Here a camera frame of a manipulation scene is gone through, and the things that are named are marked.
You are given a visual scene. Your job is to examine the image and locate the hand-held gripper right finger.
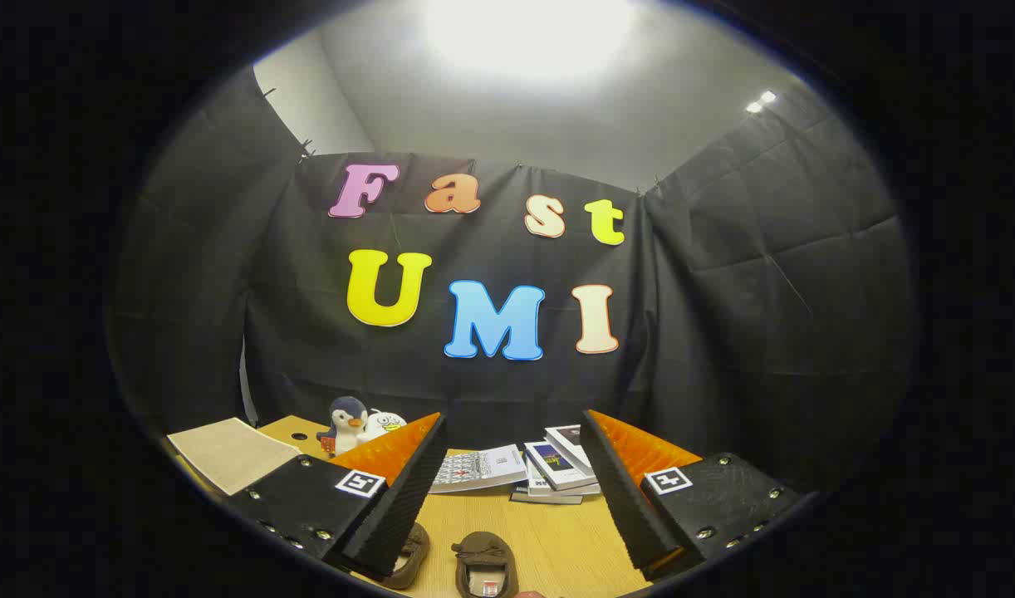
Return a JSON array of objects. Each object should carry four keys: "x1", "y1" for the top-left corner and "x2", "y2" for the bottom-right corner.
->
[{"x1": 580, "y1": 409, "x2": 803, "y2": 582}]

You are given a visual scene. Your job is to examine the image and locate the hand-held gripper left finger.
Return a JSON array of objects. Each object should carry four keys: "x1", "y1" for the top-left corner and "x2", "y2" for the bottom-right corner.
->
[{"x1": 223, "y1": 413, "x2": 449, "y2": 581}]

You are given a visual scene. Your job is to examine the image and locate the brown fuzzy slipper shoe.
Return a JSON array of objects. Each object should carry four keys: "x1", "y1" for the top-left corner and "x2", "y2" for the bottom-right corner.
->
[
  {"x1": 383, "y1": 522, "x2": 431, "y2": 591},
  {"x1": 452, "y1": 532, "x2": 519, "y2": 598}
]

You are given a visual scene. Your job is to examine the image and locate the beige fabric storage box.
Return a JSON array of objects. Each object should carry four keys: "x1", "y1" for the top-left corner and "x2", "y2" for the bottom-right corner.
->
[{"x1": 167, "y1": 418, "x2": 302, "y2": 497}]

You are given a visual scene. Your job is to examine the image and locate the white paperback book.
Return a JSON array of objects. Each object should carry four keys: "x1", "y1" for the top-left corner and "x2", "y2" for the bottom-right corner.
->
[{"x1": 527, "y1": 473, "x2": 601, "y2": 498}]

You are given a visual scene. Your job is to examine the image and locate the white book blue cover picture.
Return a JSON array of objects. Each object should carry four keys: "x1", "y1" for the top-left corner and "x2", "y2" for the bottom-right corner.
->
[{"x1": 524, "y1": 441, "x2": 600, "y2": 491}]

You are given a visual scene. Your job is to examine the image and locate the dark grey book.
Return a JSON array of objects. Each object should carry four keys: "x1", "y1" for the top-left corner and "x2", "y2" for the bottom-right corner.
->
[{"x1": 510, "y1": 486, "x2": 583, "y2": 505}]

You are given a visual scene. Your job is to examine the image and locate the patterned cover book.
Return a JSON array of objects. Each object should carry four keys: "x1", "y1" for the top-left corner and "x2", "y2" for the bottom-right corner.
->
[{"x1": 429, "y1": 444, "x2": 528, "y2": 495}]

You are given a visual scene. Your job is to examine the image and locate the white duck plush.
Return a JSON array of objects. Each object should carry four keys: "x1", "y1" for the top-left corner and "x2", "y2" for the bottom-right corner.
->
[{"x1": 358, "y1": 409, "x2": 408, "y2": 444}]

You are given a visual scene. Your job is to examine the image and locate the grey white penguin plush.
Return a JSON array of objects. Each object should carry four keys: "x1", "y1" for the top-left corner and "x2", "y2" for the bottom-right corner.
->
[{"x1": 316, "y1": 396, "x2": 369, "y2": 458}]

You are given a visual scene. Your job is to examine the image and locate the black backdrop cloth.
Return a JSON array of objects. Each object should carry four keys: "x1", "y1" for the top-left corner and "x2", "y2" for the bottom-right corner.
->
[{"x1": 109, "y1": 66, "x2": 919, "y2": 499}]

